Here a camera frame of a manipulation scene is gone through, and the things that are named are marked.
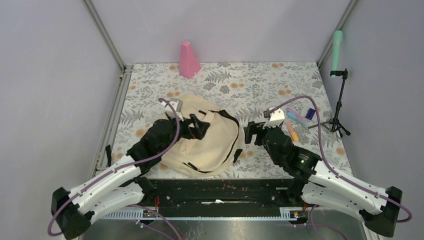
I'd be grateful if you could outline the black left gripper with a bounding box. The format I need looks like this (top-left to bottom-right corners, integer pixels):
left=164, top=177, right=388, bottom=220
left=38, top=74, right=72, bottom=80
left=160, top=113, right=210, bottom=155

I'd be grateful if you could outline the beige canvas backpack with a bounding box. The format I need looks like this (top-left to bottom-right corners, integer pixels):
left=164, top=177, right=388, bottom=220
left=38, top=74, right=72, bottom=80
left=153, top=94, right=243, bottom=178

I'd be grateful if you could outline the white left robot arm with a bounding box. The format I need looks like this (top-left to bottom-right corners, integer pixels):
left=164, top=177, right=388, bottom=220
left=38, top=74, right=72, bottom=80
left=47, top=113, right=211, bottom=240

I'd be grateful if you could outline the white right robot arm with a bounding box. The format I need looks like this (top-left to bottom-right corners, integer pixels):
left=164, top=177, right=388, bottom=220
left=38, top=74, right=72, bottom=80
left=244, top=121, right=403, bottom=238

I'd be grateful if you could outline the light blue highlighter pen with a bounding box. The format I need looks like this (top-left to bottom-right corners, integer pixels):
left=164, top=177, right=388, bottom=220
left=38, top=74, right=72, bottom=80
left=287, top=112, right=309, bottom=129

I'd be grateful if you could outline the pink highlighter pen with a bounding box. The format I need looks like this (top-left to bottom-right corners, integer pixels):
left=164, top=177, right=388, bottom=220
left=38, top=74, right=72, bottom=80
left=287, top=108, right=310, bottom=124

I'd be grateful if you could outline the yellow highlighter pen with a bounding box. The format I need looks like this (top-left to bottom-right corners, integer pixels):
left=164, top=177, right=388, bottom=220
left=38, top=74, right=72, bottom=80
left=284, top=120, right=299, bottom=142

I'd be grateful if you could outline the purple toy brick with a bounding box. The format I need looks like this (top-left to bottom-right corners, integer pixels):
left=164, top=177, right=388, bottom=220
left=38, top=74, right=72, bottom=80
left=305, top=108, right=316, bottom=121

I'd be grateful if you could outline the pink cone block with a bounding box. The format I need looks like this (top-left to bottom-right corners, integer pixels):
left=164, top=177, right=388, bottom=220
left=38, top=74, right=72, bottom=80
left=179, top=41, right=202, bottom=79

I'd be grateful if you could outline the black tripod stand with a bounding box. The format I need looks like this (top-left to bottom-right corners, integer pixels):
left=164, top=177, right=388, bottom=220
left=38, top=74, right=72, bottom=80
left=308, top=69, right=351, bottom=138

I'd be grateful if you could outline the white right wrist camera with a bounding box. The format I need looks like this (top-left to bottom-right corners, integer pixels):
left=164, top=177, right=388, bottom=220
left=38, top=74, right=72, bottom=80
left=262, top=107, right=285, bottom=129

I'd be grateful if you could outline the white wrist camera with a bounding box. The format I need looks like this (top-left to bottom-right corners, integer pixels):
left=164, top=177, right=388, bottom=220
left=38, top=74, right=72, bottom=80
left=262, top=107, right=285, bottom=129
left=159, top=98, right=184, bottom=121

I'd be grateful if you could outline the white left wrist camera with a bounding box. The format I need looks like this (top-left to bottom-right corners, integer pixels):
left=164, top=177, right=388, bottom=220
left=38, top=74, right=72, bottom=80
left=159, top=98, right=184, bottom=121

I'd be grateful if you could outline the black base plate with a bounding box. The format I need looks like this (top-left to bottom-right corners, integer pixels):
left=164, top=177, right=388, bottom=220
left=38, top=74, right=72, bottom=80
left=140, top=178, right=311, bottom=208

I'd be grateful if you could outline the aluminium cable duct rail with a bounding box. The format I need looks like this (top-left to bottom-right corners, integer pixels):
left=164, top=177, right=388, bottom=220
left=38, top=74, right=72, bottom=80
left=101, top=206, right=306, bottom=221

